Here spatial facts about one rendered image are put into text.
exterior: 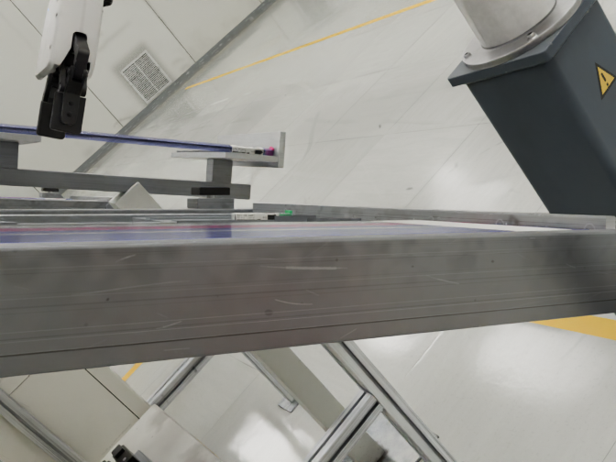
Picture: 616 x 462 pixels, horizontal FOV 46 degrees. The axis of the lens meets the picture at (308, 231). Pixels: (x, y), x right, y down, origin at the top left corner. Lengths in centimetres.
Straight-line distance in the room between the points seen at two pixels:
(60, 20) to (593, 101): 73
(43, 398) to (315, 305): 152
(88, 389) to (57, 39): 122
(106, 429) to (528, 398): 102
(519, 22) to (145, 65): 796
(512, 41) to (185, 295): 81
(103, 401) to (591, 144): 132
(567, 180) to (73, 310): 95
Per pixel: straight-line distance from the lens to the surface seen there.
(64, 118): 82
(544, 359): 167
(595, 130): 113
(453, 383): 176
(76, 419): 193
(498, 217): 69
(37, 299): 37
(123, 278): 38
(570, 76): 110
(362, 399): 134
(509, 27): 111
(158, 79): 895
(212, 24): 930
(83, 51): 80
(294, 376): 155
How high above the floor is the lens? 107
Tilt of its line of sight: 22 degrees down
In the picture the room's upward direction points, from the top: 40 degrees counter-clockwise
